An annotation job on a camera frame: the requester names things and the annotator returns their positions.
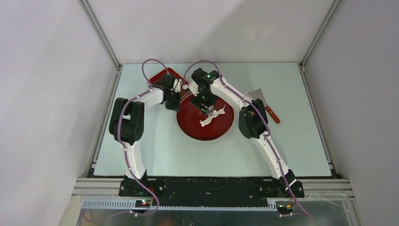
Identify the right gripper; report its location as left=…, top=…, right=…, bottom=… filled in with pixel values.
left=190, top=89, right=218, bottom=115

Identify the round red plate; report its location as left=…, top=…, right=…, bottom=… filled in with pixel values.
left=176, top=94, right=234, bottom=141

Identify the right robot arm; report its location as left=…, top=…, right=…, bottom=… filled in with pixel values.
left=187, top=68, right=296, bottom=197

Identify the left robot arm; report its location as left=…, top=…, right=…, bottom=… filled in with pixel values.
left=109, top=74, right=183, bottom=196

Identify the white dough ball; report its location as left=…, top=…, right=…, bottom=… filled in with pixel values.
left=200, top=106, right=225, bottom=127

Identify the rectangular red tray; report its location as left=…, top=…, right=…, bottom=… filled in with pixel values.
left=149, top=67, right=183, bottom=87

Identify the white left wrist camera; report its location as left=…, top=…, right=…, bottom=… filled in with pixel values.
left=173, top=78, right=183, bottom=93

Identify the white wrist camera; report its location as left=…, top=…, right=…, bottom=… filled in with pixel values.
left=173, top=78, right=183, bottom=93
left=182, top=81, right=200, bottom=97

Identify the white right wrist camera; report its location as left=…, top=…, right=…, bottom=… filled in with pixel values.
left=182, top=81, right=200, bottom=97

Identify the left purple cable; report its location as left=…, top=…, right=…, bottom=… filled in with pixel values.
left=81, top=58, right=175, bottom=223

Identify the purple cable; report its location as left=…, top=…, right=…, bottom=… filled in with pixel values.
left=183, top=60, right=311, bottom=218
left=81, top=58, right=175, bottom=223

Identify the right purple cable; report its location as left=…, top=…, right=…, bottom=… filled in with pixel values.
left=183, top=60, right=311, bottom=218

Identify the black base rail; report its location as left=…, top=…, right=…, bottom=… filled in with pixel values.
left=119, top=175, right=291, bottom=208

